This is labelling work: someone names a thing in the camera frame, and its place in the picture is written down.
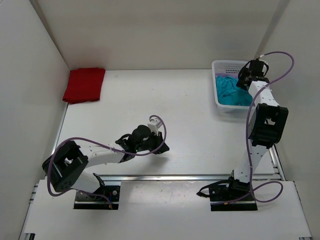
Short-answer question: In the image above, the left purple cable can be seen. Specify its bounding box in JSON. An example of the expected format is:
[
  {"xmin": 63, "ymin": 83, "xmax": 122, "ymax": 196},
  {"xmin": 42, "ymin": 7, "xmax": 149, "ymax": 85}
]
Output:
[{"xmin": 47, "ymin": 114, "xmax": 168, "ymax": 209}]

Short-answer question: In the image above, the white plastic laundry basket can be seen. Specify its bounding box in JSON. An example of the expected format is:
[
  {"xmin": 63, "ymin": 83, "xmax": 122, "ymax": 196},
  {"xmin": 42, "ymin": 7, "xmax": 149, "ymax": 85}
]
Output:
[{"xmin": 211, "ymin": 60, "xmax": 249, "ymax": 113}]

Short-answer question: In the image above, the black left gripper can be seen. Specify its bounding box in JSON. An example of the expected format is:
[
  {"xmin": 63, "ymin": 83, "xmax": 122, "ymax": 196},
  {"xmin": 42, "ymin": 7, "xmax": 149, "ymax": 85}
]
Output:
[{"xmin": 135, "ymin": 130, "xmax": 170, "ymax": 154}]

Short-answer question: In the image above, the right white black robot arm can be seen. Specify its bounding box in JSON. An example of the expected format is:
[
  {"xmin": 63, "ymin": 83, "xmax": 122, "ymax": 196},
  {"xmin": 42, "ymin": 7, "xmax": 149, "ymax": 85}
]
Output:
[{"xmin": 224, "ymin": 58, "xmax": 289, "ymax": 200}]

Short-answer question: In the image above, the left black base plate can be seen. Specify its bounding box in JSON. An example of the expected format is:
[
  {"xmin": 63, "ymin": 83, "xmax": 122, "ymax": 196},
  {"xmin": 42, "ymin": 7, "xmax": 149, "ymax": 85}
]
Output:
[{"xmin": 73, "ymin": 181, "xmax": 121, "ymax": 211}]

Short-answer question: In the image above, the aluminium frame rail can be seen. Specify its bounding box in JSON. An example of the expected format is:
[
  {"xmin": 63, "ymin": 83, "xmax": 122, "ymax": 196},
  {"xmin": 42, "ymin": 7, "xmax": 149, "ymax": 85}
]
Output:
[{"xmin": 100, "ymin": 174, "xmax": 230, "ymax": 182}]

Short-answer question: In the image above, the purple cable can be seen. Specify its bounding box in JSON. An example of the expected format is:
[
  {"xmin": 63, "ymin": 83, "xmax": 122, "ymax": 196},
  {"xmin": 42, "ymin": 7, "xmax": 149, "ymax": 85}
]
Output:
[
  {"xmin": 47, "ymin": 114, "xmax": 168, "ymax": 209},
  {"xmin": 211, "ymin": 51, "xmax": 295, "ymax": 206}
]

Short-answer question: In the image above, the red t shirt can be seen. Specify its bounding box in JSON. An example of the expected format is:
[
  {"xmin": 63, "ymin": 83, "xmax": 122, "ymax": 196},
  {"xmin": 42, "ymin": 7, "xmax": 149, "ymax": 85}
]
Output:
[{"xmin": 62, "ymin": 67, "xmax": 106, "ymax": 104}]

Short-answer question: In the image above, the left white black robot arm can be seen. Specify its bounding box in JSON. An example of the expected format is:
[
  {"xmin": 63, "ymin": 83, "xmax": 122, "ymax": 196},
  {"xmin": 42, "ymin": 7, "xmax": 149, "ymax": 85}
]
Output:
[{"xmin": 42, "ymin": 115, "xmax": 170, "ymax": 203}]

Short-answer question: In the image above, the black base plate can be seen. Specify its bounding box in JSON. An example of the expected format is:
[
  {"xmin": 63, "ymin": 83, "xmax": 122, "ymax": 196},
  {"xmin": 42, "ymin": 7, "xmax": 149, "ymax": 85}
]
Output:
[
  {"xmin": 196, "ymin": 177, "xmax": 258, "ymax": 212},
  {"xmin": 73, "ymin": 181, "xmax": 121, "ymax": 211}
]

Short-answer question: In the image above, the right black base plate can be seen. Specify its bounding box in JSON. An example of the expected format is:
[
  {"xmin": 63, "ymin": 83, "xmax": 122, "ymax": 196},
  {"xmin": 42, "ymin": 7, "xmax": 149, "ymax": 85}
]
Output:
[{"xmin": 196, "ymin": 177, "xmax": 258, "ymax": 212}]

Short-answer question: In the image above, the teal t shirt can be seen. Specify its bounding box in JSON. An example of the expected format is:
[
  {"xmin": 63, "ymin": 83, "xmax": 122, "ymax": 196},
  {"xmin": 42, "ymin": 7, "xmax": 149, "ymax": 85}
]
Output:
[{"xmin": 215, "ymin": 75, "xmax": 253, "ymax": 107}]

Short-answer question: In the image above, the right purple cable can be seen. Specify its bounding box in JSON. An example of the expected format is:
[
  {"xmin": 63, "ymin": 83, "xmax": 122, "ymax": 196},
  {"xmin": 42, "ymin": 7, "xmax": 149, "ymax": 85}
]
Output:
[{"xmin": 211, "ymin": 51, "xmax": 295, "ymax": 206}]

